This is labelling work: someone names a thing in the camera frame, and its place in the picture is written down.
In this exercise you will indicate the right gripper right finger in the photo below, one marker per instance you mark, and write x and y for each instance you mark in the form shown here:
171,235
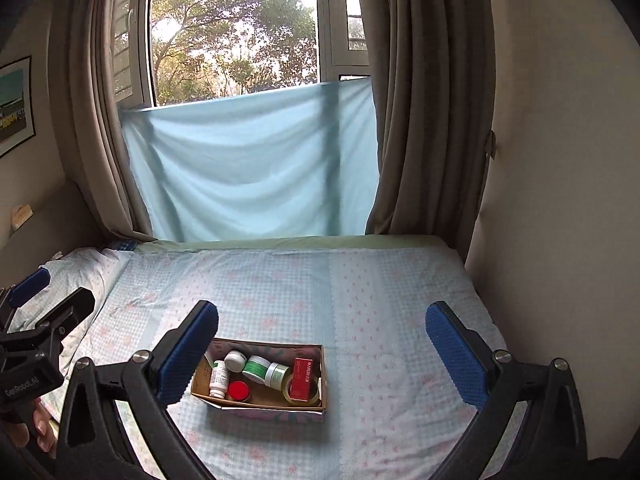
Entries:
462,351

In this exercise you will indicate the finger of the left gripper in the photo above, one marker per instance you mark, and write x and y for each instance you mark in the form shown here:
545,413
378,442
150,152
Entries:
29,287
59,322

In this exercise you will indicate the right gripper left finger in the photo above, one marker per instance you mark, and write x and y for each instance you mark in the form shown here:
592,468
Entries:
180,350

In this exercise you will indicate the white pill bottle green label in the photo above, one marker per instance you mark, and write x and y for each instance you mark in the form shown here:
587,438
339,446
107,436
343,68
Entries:
218,380

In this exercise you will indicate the small white jar black lid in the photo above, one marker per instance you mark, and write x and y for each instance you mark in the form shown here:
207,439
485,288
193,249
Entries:
235,361

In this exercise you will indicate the red lid small jar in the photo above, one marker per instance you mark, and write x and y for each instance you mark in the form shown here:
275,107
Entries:
238,391

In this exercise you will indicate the yellow tape roll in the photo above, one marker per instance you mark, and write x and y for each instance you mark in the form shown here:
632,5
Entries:
314,393

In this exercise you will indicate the red carton box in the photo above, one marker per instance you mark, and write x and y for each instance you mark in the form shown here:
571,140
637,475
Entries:
302,378

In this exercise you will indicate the white jar striped green label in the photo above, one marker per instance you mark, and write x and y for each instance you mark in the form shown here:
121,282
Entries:
255,369

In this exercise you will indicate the white jar pale green label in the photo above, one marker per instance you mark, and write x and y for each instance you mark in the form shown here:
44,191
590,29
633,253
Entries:
275,375

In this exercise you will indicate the cardboard box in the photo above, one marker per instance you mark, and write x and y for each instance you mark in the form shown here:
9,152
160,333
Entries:
264,403

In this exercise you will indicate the light blue hanging cloth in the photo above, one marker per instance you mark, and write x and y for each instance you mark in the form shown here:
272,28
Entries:
300,161

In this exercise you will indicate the beige left curtain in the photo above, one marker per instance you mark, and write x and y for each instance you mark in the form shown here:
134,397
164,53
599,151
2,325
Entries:
85,116

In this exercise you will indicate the brown right curtain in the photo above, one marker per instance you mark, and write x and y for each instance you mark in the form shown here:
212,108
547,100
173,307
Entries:
433,78

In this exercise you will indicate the framed wall picture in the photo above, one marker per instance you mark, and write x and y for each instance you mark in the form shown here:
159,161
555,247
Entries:
16,121

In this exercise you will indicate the window frame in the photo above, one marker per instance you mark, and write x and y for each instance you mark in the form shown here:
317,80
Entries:
177,51

